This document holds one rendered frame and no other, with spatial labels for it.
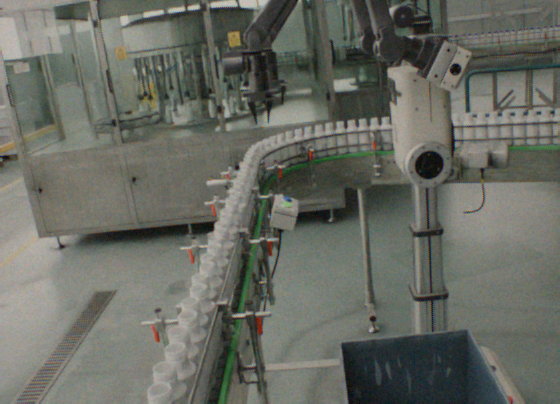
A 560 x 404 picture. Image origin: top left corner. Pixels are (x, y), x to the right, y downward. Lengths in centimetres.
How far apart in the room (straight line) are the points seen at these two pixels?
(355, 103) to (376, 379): 536
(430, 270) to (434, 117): 57
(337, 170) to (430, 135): 117
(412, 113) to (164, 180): 335
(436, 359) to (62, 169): 422
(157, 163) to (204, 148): 43
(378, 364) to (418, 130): 80
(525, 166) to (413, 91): 123
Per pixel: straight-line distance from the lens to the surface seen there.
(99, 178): 507
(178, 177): 487
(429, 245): 204
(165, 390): 93
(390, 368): 141
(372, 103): 660
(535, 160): 294
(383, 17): 167
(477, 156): 276
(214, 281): 132
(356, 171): 300
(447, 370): 144
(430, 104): 185
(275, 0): 165
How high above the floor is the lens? 166
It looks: 17 degrees down
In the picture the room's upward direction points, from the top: 7 degrees counter-clockwise
